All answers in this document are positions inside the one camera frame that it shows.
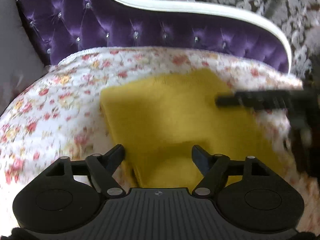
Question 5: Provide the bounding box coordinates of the mustard yellow knit sweater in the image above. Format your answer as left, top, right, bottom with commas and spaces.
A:
100, 68, 285, 190

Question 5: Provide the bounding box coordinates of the floral quilted bedspread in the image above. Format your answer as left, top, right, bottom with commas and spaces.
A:
1, 47, 319, 236

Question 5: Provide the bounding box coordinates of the grey satin cushion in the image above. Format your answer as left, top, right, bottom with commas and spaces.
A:
1, 0, 47, 113

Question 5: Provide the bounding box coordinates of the purple tufted chaise backrest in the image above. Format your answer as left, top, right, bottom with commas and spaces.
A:
16, 0, 292, 73

